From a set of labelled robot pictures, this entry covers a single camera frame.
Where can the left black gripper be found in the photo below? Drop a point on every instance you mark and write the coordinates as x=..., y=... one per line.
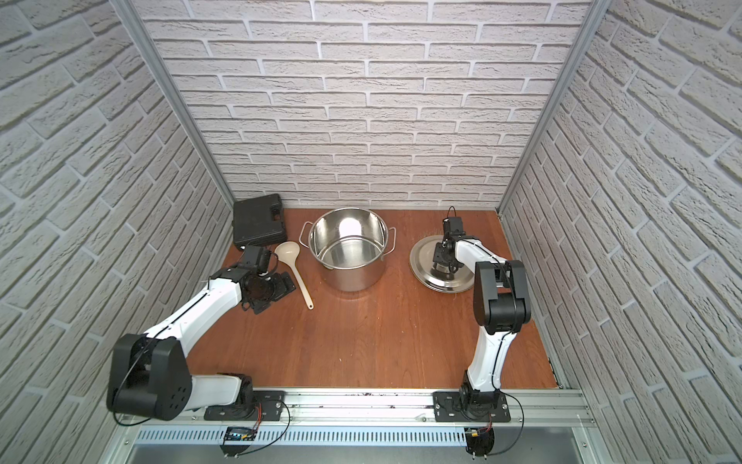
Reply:
x=275, y=287

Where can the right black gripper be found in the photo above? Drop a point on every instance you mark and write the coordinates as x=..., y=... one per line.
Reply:
x=440, y=253

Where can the stainless steel pot lid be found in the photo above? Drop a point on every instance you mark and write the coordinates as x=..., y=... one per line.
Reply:
x=435, y=276

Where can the beige plastic ladle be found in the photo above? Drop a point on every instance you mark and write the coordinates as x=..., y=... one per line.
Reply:
x=288, y=253

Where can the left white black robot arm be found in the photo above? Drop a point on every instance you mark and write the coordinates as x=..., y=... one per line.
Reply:
x=149, y=375

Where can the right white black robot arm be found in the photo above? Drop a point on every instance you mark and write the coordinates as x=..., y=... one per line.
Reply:
x=501, y=308

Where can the black plastic tool case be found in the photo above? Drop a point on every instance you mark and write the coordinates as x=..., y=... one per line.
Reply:
x=259, y=222

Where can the left small electronics board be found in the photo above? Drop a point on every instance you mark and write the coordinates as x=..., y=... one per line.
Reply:
x=237, y=440

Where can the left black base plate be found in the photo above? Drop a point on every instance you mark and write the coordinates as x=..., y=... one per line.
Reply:
x=258, y=405

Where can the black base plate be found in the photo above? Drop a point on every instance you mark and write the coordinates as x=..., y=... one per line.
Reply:
x=258, y=405
x=471, y=407

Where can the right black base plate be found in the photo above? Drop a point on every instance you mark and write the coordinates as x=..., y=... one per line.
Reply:
x=471, y=407

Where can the aluminium mounting rail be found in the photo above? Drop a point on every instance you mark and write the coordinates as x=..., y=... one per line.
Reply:
x=389, y=407

